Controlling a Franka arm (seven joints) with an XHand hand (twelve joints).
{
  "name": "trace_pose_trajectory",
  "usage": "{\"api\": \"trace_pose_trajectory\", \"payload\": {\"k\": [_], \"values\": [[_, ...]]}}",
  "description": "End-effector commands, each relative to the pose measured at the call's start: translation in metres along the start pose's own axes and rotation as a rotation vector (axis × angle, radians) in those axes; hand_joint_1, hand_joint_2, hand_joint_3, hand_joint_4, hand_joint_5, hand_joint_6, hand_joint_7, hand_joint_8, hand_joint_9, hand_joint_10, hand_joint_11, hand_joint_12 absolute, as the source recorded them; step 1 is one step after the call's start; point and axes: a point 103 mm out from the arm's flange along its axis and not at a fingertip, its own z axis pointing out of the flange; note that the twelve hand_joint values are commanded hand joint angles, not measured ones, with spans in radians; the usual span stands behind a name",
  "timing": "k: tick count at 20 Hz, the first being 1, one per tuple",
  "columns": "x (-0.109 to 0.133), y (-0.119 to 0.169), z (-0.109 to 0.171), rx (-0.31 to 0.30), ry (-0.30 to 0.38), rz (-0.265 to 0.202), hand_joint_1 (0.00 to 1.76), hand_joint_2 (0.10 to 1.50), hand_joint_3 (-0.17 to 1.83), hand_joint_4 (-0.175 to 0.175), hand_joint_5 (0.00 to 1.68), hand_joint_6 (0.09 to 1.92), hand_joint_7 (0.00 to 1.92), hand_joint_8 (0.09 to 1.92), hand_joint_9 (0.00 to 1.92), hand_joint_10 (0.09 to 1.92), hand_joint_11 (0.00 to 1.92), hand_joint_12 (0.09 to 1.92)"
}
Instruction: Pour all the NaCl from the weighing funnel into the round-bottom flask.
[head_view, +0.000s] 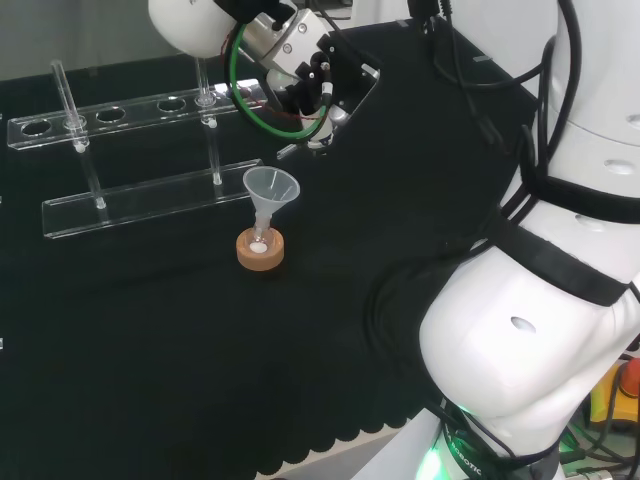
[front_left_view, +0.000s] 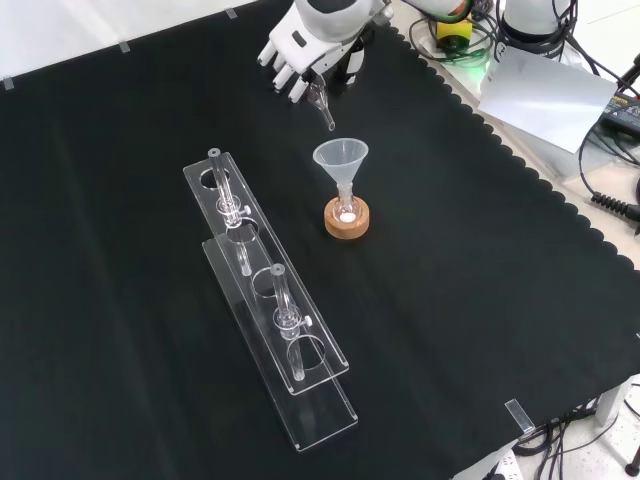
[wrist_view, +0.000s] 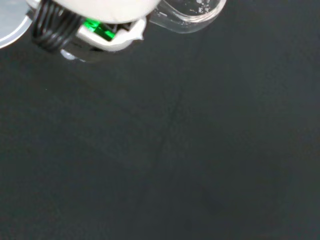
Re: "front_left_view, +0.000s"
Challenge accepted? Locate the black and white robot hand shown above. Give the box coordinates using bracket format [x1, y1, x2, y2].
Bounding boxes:
[256, 0, 395, 105]

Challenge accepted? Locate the clear plastic funnel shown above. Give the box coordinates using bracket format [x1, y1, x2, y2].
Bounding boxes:
[312, 139, 370, 199]

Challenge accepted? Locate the glass round-bottom flask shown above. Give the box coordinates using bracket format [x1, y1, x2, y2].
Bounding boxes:
[334, 182, 363, 225]

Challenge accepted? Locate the clear funnel stand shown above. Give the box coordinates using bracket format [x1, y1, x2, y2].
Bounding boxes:
[182, 147, 360, 454]

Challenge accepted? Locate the yellow stop button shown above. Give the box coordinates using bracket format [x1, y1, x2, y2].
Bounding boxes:
[434, 8, 474, 52]

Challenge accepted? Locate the pale board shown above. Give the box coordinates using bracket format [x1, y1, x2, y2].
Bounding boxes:
[477, 48, 620, 152]

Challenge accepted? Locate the black bench cloth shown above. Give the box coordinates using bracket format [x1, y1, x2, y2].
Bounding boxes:
[0, 0, 640, 480]

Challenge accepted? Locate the black power adapter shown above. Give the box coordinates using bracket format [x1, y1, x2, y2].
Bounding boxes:
[598, 91, 640, 134]

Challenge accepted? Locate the black tripod leg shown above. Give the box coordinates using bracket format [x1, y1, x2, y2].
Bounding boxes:
[617, 52, 640, 99]

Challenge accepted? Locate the white power strip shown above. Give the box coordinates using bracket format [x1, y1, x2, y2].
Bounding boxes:
[477, 448, 522, 480]

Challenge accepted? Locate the white table leg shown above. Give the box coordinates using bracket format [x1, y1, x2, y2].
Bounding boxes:
[593, 377, 635, 427]

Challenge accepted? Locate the cork ring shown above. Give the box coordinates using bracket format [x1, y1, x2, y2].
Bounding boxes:
[324, 196, 373, 241]

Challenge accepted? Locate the black coiled cable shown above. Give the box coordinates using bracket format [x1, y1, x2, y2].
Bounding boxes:
[578, 107, 640, 222]

